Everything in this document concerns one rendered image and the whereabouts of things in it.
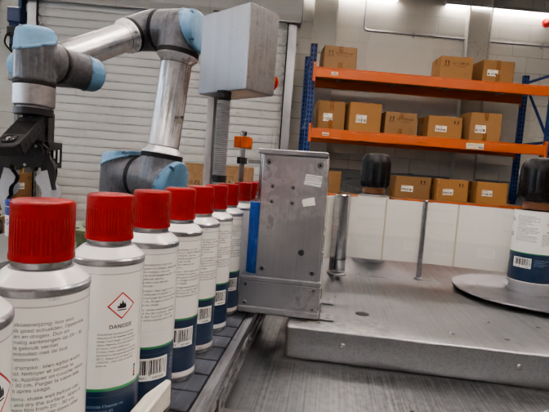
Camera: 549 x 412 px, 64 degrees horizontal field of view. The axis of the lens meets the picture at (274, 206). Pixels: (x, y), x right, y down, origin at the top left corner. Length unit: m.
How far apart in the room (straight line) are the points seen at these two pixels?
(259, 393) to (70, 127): 5.51
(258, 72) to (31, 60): 0.45
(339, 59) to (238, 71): 4.09
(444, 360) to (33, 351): 0.57
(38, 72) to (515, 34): 6.26
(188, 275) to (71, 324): 0.22
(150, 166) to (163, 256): 0.86
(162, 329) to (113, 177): 0.94
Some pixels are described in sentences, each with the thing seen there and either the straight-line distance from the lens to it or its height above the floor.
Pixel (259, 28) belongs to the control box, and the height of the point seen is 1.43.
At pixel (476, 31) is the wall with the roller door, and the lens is 6.49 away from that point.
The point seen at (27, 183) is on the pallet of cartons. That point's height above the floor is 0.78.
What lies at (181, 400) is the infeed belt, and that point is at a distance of 0.48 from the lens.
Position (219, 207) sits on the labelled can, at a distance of 0.61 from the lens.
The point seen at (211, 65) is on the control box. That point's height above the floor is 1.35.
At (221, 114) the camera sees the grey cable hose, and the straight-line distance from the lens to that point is 1.03.
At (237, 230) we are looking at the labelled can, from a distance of 0.68.
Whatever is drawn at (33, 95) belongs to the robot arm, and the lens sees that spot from 0.97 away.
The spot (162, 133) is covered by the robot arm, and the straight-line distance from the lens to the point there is 1.26.
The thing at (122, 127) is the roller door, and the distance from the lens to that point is 5.75.
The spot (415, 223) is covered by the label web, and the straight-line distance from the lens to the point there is 1.08.
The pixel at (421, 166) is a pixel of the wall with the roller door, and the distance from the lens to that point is 6.04.
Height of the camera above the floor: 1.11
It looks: 5 degrees down
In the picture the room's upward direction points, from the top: 4 degrees clockwise
